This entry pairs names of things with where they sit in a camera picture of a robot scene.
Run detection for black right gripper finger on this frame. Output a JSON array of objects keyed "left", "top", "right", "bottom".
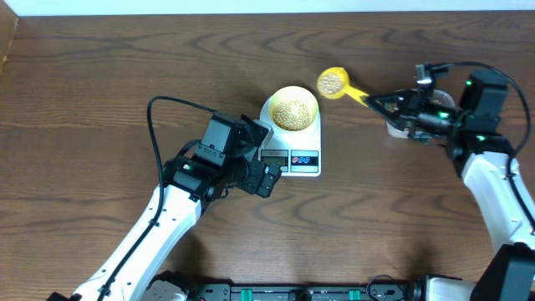
[
  {"left": 365, "top": 89, "right": 414, "bottom": 104},
  {"left": 364, "top": 98, "right": 407, "bottom": 130}
]

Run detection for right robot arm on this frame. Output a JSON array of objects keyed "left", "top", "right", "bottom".
[{"left": 362, "top": 63, "right": 534, "bottom": 300}]

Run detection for white kitchen scale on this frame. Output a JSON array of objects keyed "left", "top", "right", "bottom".
[{"left": 258, "top": 98, "right": 322, "bottom": 177}]

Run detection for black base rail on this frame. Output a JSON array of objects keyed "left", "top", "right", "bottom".
[{"left": 144, "top": 273, "right": 477, "bottom": 301}]

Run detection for clear plastic container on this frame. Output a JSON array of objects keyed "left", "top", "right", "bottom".
[{"left": 386, "top": 89, "right": 455, "bottom": 139}]

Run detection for soybeans in scoop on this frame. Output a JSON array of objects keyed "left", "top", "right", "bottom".
[{"left": 318, "top": 73, "right": 344, "bottom": 95}]

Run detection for yellow bowl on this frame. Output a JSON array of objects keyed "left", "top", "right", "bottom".
[{"left": 267, "top": 86, "right": 319, "bottom": 132}]

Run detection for yellow measuring scoop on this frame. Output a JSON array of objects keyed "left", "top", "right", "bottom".
[{"left": 317, "top": 67, "right": 369, "bottom": 107}]

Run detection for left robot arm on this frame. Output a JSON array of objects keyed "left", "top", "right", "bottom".
[{"left": 70, "top": 140, "right": 282, "bottom": 301}]

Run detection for soybeans in bowl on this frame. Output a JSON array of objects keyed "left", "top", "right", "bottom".
[{"left": 273, "top": 100, "right": 311, "bottom": 131}]

